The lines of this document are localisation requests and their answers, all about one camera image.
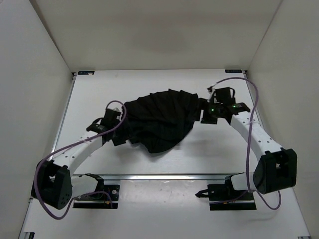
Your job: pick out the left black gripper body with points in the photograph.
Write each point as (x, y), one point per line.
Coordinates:
(122, 131)

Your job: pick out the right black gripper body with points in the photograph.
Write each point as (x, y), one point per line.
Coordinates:
(214, 109)

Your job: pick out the black pleated skirt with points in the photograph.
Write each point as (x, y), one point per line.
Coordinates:
(161, 120)

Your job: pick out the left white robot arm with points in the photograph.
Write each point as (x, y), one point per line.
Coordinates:
(55, 184)

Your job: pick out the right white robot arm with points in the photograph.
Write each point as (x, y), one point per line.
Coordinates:
(277, 167)

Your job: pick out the right blue table label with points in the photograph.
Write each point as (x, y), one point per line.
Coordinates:
(233, 71)

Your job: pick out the blue table label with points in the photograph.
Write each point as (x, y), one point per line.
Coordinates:
(233, 71)
(86, 73)

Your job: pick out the left blue table label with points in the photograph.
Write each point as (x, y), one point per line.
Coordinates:
(86, 73)

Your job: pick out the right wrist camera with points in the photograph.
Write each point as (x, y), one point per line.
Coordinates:
(224, 96)

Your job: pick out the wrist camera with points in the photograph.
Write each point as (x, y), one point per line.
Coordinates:
(111, 118)
(224, 96)

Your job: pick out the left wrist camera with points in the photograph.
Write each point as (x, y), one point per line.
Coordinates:
(111, 118)

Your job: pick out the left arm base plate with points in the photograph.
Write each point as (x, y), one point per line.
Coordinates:
(101, 201)

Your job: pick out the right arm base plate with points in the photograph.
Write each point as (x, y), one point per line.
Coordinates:
(225, 198)

